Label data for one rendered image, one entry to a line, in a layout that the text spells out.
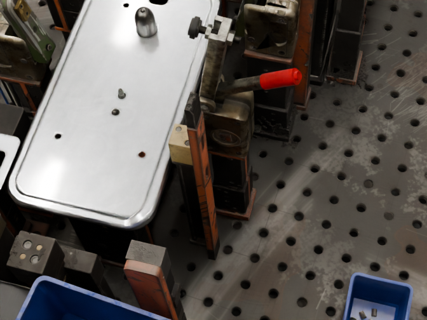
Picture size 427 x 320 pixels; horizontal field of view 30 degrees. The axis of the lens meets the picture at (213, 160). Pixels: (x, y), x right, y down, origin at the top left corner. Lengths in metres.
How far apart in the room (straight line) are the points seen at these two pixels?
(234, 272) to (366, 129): 0.37
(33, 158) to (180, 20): 0.32
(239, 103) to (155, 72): 0.16
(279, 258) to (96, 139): 0.41
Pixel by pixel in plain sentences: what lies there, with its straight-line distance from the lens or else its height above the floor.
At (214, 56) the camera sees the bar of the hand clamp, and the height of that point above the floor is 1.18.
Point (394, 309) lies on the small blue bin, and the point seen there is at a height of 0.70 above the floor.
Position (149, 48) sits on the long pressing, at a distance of 1.25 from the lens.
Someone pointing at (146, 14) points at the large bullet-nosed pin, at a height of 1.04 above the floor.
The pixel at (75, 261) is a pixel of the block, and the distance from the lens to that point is 1.10.
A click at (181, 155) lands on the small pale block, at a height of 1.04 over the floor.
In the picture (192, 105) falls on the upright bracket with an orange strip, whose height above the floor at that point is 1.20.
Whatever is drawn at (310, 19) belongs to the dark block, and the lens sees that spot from 1.30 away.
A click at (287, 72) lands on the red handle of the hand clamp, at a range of 1.04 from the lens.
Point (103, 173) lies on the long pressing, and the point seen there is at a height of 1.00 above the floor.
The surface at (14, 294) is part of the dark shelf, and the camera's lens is 1.07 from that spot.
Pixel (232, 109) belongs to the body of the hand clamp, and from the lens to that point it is 1.12.
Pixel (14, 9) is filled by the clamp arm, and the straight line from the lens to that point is 1.21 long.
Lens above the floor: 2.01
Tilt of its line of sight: 62 degrees down
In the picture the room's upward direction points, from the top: 7 degrees counter-clockwise
